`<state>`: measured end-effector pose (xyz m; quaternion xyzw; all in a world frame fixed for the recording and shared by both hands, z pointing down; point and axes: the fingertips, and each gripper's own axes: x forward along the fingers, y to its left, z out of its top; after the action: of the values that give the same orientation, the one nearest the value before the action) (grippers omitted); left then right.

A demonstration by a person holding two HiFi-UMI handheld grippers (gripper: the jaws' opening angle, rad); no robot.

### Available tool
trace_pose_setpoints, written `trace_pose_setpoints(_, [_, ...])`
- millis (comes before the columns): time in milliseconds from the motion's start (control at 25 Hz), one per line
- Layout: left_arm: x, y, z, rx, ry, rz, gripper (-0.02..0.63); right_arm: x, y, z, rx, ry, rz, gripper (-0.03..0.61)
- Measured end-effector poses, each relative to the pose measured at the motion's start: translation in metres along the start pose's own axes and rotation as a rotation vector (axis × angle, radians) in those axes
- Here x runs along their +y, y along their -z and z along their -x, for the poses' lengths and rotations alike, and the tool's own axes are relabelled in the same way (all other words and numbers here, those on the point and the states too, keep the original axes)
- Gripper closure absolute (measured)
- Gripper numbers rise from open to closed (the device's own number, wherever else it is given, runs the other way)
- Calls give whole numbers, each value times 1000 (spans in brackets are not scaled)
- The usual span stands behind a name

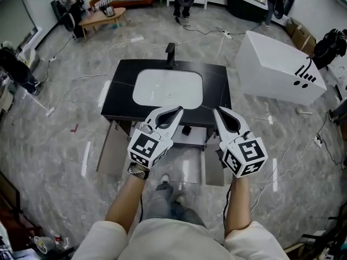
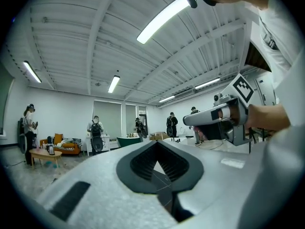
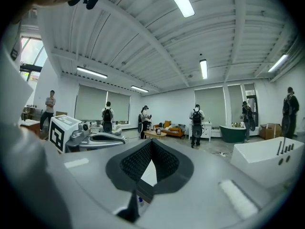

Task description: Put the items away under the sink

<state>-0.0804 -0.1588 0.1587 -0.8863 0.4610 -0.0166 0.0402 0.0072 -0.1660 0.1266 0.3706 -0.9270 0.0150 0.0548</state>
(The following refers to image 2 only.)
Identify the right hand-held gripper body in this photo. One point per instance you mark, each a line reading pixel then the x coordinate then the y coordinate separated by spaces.
pixel 243 87

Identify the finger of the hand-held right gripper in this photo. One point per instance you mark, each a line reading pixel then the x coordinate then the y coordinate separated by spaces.
pixel 200 118

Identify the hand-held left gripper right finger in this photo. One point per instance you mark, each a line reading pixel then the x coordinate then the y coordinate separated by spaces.
pixel 214 175

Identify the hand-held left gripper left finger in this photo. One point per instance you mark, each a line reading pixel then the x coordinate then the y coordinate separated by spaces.
pixel 107 199

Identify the person's right forearm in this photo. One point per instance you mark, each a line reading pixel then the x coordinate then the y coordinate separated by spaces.
pixel 267 117

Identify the person's right hand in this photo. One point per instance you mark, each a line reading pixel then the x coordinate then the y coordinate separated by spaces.
pixel 234 114

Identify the white bin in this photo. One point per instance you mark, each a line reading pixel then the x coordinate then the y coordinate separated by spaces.
pixel 182 131

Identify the ceiling air conditioner unit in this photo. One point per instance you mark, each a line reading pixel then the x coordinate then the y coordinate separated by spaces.
pixel 184 93

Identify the row of black tap fittings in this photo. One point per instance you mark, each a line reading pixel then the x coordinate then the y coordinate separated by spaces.
pixel 177 140

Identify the ceiling tube light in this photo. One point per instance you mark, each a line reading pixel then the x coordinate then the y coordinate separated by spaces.
pixel 114 84
pixel 207 83
pixel 164 18
pixel 32 71
pixel 166 98

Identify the open cardboard boxes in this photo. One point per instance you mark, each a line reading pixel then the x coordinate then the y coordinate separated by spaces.
pixel 158 136

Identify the white side cabinet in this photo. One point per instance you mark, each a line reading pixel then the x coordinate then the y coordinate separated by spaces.
pixel 106 143

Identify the narrow grey roller blind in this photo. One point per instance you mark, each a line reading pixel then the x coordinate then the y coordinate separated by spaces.
pixel 142 111
pixel 130 117

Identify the orange sofa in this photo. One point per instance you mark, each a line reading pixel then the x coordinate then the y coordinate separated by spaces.
pixel 71 149

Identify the dark green bathtub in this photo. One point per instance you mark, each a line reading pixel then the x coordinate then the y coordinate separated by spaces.
pixel 128 141

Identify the teal plastic item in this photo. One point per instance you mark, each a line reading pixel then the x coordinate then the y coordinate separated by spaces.
pixel 52 164

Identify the striped blanket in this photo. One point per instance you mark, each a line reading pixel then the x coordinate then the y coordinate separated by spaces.
pixel 71 142

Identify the person's white shirt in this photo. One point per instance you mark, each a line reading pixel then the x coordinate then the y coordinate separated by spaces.
pixel 286 32

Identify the steel electric kettle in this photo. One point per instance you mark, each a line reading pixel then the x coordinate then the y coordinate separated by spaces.
pixel 50 150

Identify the orange cushion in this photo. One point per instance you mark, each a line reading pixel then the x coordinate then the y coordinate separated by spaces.
pixel 58 138

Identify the wooden coffee table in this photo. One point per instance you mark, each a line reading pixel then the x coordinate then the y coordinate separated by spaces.
pixel 43 153

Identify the wide grey roller blind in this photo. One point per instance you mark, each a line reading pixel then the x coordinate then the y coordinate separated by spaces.
pixel 107 119

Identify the black floor cabinet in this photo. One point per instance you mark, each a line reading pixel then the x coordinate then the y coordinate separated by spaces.
pixel 20 132

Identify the black metal frame rack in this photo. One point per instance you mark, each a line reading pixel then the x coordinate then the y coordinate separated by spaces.
pixel 250 139

